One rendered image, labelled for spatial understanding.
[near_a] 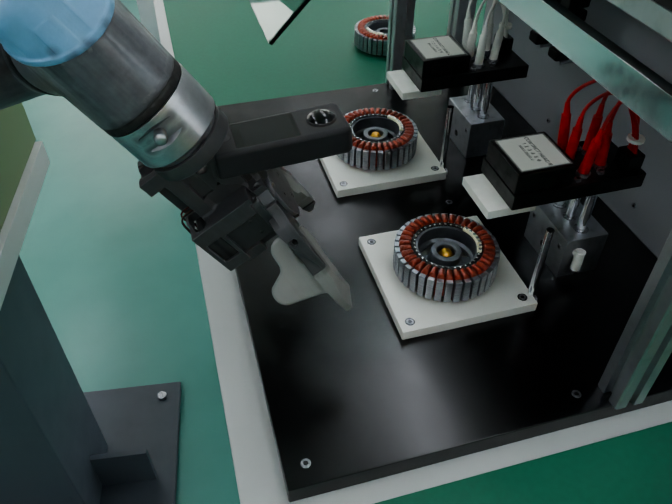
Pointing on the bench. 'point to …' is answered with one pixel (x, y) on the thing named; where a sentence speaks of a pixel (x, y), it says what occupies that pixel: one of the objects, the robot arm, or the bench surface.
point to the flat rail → (601, 60)
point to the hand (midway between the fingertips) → (336, 252)
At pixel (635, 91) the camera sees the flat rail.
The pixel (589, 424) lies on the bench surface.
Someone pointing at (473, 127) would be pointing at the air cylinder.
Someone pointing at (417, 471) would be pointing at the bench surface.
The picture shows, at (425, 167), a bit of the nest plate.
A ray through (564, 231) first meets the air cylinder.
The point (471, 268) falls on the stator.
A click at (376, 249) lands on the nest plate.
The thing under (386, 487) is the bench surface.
